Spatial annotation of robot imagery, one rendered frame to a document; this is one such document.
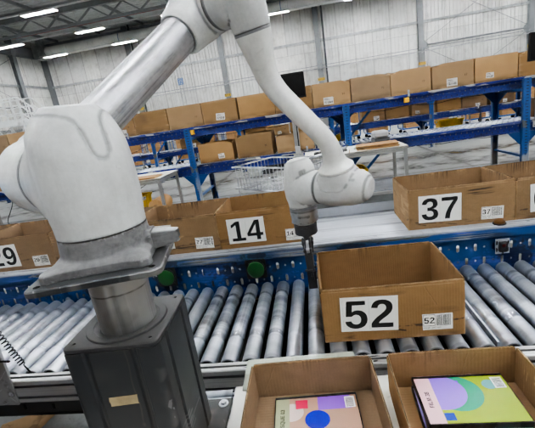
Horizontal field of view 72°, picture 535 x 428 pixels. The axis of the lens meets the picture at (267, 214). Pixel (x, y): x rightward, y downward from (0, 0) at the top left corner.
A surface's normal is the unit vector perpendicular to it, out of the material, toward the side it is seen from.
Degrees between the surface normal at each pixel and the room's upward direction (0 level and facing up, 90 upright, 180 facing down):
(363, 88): 90
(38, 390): 90
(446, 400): 0
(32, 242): 90
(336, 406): 0
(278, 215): 90
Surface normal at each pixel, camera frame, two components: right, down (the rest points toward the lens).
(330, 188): -0.60, 0.42
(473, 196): -0.11, 0.29
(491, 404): -0.15, -0.95
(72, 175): 0.25, 0.17
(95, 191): 0.49, 0.14
